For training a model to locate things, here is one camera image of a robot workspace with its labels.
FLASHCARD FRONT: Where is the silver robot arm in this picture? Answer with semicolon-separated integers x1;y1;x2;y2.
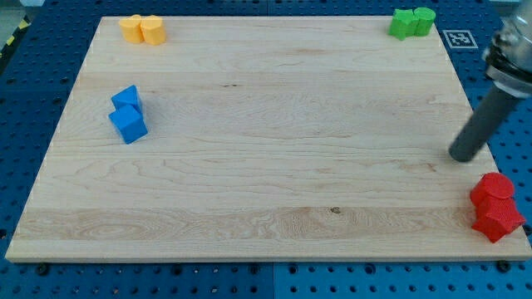
484;0;531;98

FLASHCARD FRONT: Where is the wooden board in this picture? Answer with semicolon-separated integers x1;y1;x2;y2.
6;16;531;263

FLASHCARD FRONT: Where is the green star block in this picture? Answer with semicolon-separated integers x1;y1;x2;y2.
388;9;419;41

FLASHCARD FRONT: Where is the red star block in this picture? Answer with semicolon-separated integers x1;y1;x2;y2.
471;197;526;243

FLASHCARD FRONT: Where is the blue cube block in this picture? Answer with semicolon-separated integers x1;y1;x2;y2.
109;105;148;144

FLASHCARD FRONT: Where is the blue triangle block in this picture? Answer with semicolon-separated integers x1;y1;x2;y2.
111;85;142;113

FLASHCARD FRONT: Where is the yellow pentagon block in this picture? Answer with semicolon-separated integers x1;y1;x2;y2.
140;15;166;46

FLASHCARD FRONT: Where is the yellow heart block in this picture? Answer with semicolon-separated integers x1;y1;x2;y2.
118;14;144;43

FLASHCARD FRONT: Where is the green cylinder block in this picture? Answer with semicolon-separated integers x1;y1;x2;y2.
413;7;436;37

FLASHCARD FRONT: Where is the white fiducial marker tag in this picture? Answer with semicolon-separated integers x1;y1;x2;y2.
443;30;478;49

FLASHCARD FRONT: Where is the red cylinder block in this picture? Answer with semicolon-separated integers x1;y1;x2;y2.
470;172;515;207

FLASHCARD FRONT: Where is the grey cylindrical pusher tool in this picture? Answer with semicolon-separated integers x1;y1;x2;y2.
448;86;522;163

